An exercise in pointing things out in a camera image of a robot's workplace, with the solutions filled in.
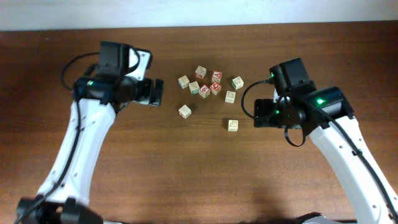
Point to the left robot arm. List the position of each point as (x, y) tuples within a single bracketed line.
[(105, 89)]

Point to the green edged block right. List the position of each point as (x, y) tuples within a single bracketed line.
[(237, 83)]

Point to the wooden block red top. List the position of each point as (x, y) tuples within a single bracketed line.
[(200, 72)]

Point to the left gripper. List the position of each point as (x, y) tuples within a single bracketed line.
[(141, 92)]

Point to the red number 6 block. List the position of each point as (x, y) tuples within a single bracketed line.
[(204, 91)]

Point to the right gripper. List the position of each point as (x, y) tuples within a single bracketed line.
[(262, 112)]

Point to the green edged block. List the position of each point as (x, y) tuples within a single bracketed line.
[(237, 83), (194, 87)]

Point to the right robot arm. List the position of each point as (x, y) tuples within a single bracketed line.
[(327, 118)]

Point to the plain wooden block right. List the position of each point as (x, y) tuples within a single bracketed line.
[(230, 97)]

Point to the green edged block centre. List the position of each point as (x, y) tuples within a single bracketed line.
[(194, 87)]

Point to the red letter V block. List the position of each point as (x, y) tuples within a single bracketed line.
[(216, 76)]

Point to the red letter Q block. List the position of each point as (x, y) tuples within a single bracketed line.
[(215, 88)]

